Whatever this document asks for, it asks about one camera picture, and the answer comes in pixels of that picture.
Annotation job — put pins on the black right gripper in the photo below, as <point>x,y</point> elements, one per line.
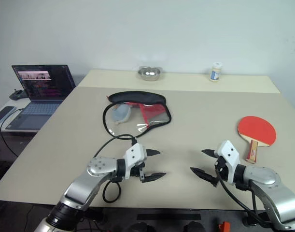
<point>222,169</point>

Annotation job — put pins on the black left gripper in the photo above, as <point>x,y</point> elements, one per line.
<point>142,170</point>

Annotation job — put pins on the pale blue cloth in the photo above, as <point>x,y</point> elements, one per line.
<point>122,113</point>

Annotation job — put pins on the red table tennis paddle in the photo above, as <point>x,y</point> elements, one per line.
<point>256,128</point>

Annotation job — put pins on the black red paddle case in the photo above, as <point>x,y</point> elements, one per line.
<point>137,96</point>

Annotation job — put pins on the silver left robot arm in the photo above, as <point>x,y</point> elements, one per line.
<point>99,166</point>

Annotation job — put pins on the dark rounded shape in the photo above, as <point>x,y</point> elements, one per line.
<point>194,226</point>

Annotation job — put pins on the small orange object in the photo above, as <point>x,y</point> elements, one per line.
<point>224,226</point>

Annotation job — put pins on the stainless steel bowl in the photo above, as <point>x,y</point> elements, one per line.
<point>150,75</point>

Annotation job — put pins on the small white jar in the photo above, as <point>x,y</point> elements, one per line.
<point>215,72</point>

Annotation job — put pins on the open grey laptop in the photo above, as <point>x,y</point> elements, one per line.
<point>41,79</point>

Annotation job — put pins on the black handheld controller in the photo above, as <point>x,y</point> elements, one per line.
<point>18,94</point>

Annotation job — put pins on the dark flat phone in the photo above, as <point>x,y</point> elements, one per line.
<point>3,113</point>

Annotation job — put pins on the white side desk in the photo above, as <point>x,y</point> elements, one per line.
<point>7,102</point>

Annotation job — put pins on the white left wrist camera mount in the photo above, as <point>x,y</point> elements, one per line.
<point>135,154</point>

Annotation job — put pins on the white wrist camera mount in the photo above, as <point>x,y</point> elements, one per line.
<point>135,154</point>
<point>228,151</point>

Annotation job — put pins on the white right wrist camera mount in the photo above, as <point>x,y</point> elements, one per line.
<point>228,151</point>

